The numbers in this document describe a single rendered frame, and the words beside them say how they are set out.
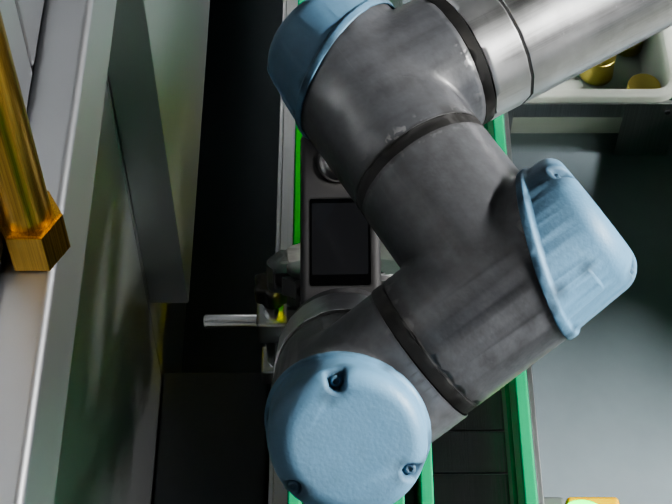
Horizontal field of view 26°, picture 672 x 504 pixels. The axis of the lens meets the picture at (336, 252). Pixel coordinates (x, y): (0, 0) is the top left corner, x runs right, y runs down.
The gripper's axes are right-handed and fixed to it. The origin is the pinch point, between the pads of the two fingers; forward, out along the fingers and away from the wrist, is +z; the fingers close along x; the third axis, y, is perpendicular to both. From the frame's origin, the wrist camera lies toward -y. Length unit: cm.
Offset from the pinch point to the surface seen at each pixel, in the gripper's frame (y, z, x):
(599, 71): -7, 54, 27
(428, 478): 17.4, 1.3, 6.0
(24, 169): -11.4, -40.5, -12.8
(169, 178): -4.5, 0.5, -12.0
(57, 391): -1.2, -37.1, -12.5
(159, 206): -2.2, 2.6, -13.0
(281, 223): 4.1, 28.9, -5.6
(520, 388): 12.4, 6.9, 13.2
